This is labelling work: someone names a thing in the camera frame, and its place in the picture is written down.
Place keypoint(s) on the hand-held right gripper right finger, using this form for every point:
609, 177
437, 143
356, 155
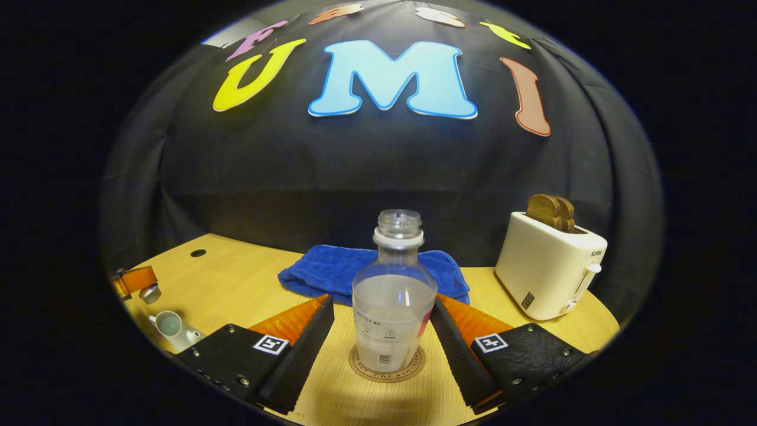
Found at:
458, 358

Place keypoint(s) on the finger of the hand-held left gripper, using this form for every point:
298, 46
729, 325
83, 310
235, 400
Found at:
139, 278

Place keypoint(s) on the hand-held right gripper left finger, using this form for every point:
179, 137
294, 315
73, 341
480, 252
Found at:
304, 355

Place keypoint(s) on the round wooden coaster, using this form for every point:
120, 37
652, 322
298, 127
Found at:
359, 368

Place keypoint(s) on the white teacup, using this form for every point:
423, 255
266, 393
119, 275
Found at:
174, 331

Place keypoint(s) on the clear plastic water bottle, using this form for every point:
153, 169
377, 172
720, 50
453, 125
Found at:
393, 307

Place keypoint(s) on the blue towel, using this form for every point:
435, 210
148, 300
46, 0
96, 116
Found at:
319, 272

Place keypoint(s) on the white toaster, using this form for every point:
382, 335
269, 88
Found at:
544, 266

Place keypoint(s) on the brown toast slice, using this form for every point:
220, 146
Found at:
543, 211
569, 214

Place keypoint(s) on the black backdrop cloth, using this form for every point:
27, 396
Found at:
355, 165

